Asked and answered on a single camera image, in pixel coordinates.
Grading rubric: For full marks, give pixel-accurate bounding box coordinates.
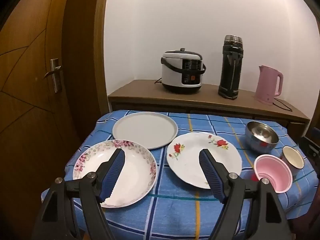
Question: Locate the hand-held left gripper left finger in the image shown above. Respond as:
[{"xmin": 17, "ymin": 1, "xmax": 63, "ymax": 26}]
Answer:
[{"xmin": 31, "ymin": 148, "xmax": 125, "ymax": 240}]

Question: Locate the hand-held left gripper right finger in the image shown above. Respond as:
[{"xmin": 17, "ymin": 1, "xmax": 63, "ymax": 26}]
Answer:
[{"xmin": 199, "ymin": 149, "xmax": 293, "ymax": 240}]

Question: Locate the pink floral rim plate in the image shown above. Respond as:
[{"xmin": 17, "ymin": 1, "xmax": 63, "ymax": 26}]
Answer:
[{"xmin": 73, "ymin": 139, "xmax": 158, "ymax": 208}]

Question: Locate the red flower white plate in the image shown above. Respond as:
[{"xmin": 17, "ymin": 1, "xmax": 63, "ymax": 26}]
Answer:
[{"xmin": 166, "ymin": 132, "xmax": 243, "ymax": 189}]

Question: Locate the grey round plate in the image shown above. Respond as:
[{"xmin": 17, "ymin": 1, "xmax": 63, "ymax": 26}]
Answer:
[{"xmin": 112, "ymin": 112, "xmax": 179, "ymax": 150}]

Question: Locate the stainless steel bowl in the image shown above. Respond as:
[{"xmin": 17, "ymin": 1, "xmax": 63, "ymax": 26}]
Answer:
[{"xmin": 244, "ymin": 121, "xmax": 280, "ymax": 155}]

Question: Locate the pink plastic cup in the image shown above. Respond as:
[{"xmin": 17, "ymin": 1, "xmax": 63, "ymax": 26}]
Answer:
[{"xmin": 253, "ymin": 154, "xmax": 293, "ymax": 194}]

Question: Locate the white enamel mug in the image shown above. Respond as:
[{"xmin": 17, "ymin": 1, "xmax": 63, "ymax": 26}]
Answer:
[{"xmin": 280, "ymin": 146, "xmax": 305, "ymax": 179}]

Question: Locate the blue plaid tablecloth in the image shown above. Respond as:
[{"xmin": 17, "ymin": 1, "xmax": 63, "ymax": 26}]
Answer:
[{"xmin": 41, "ymin": 109, "xmax": 319, "ymax": 240}]

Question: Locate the wooden cabinet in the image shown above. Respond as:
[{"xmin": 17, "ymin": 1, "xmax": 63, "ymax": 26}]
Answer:
[{"xmin": 107, "ymin": 79, "xmax": 310, "ymax": 140}]

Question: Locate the black thermos flask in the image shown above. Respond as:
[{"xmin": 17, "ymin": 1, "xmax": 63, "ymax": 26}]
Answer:
[{"xmin": 218, "ymin": 35, "xmax": 244, "ymax": 101}]

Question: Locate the black object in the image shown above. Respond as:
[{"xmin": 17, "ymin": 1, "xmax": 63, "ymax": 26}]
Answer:
[{"xmin": 299, "ymin": 127, "xmax": 320, "ymax": 165}]

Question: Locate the pink electric kettle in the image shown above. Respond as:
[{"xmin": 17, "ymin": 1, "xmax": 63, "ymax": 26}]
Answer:
[{"xmin": 254, "ymin": 65, "xmax": 284, "ymax": 105}]

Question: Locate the white black rice cooker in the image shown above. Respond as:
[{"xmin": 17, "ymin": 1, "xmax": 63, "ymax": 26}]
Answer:
[{"xmin": 161, "ymin": 48, "xmax": 207, "ymax": 95}]

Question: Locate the wooden door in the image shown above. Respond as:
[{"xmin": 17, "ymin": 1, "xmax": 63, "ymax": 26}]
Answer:
[{"xmin": 0, "ymin": 0, "xmax": 80, "ymax": 240}]

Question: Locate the wooden door frame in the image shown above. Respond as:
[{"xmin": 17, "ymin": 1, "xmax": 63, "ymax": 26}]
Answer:
[{"xmin": 61, "ymin": 0, "xmax": 112, "ymax": 140}]

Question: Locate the black kettle cable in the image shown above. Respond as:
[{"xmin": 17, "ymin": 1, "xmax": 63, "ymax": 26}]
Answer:
[{"xmin": 272, "ymin": 97, "xmax": 293, "ymax": 112}]

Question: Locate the metal door handle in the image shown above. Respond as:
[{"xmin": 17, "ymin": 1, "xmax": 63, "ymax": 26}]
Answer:
[{"xmin": 44, "ymin": 58, "xmax": 62, "ymax": 93}]

